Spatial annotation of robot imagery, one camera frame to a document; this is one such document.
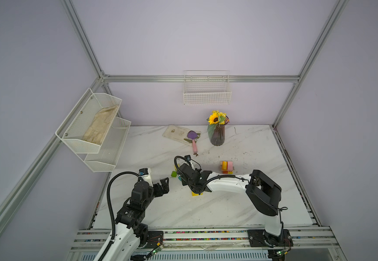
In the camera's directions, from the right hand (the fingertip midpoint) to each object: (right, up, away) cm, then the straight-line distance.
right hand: (184, 173), depth 89 cm
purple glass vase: (+22, +20, +18) cm, 35 cm away
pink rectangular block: (+27, +3, +6) cm, 28 cm away
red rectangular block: (+24, 0, +6) cm, 25 cm away
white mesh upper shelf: (-45, +24, -11) cm, 52 cm away
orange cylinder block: (+24, +3, +6) cm, 25 cm away
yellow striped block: (+27, -1, +6) cm, 28 cm away
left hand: (-12, -3, -9) cm, 15 cm away
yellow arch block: (+6, -11, -2) cm, 13 cm away
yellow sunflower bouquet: (+18, +31, +1) cm, 36 cm away
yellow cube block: (-3, +7, -22) cm, 23 cm away
